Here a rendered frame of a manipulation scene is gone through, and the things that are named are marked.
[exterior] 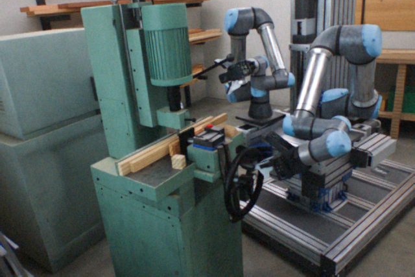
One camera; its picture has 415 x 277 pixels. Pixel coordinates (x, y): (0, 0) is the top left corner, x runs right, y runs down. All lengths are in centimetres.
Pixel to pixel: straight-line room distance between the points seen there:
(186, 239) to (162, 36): 82
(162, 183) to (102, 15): 73
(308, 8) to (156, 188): 118
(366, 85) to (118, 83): 105
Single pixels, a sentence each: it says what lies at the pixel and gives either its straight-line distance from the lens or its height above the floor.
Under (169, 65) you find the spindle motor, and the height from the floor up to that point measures 128.
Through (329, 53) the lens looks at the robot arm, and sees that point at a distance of 136.
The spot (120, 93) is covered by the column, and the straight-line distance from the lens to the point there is 151.
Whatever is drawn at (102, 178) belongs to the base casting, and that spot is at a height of 76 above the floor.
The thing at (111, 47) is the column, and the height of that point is 135.
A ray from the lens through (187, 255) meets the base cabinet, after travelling 149.
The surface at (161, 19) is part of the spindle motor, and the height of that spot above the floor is 145.
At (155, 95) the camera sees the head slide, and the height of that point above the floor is 114.
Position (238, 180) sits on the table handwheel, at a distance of 134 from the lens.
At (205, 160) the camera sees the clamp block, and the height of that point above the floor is 92.
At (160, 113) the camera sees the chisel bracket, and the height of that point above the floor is 106.
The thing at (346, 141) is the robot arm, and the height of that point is 107.
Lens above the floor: 150
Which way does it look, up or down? 21 degrees down
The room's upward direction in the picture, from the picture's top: 5 degrees counter-clockwise
